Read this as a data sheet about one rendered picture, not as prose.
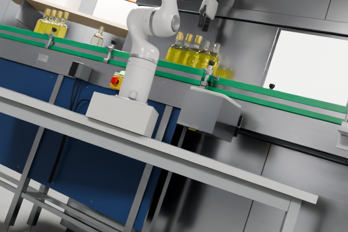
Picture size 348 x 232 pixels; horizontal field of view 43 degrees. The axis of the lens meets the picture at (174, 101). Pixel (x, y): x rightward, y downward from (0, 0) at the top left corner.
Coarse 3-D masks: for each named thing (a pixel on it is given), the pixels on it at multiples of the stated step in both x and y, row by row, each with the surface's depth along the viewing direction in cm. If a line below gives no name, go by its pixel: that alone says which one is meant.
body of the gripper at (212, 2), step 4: (204, 0) 226; (208, 0) 225; (212, 0) 225; (216, 0) 228; (204, 4) 225; (208, 4) 224; (212, 4) 226; (216, 4) 229; (200, 8) 225; (208, 8) 224; (212, 8) 227; (216, 8) 231; (204, 12) 226; (208, 12) 225; (212, 12) 228; (204, 16) 231; (208, 16) 227; (212, 16) 229
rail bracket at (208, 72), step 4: (212, 64) 202; (204, 68) 197; (208, 68) 202; (208, 72) 201; (208, 76) 202; (212, 76) 207; (216, 76) 211; (204, 80) 202; (216, 80) 211; (200, 84) 202; (204, 84) 201
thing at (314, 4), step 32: (160, 0) 262; (192, 0) 254; (224, 0) 244; (256, 0) 234; (288, 0) 226; (320, 0) 218; (128, 32) 270; (192, 32) 248; (320, 32) 214; (224, 160) 220; (256, 160) 213; (288, 160) 206; (320, 160) 199; (320, 192) 196
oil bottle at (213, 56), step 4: (212, 52) 219; (216, 52) 220; (208, 56) 219; (212, 56) 218; (216, 56) 218; (208, 60) 218; (212, 60) 217; (216, 60) 218; (204, 64) 219; (208, 64) 218; (216, 64) 219; (212, 68) 217; (216, 68) 221; (212, 72) 218
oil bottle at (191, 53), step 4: (192, 48) 225; (196, 48) 225; (188, 52) 225; (192, 52) 224; (196, 52) 223; (188, 56) 224; (192, 56) 223; (184, 60) 225; (188, 60) 224; (192, 60) 223; (184, 64) 224; (188, 64) 223; (192, 64) 223
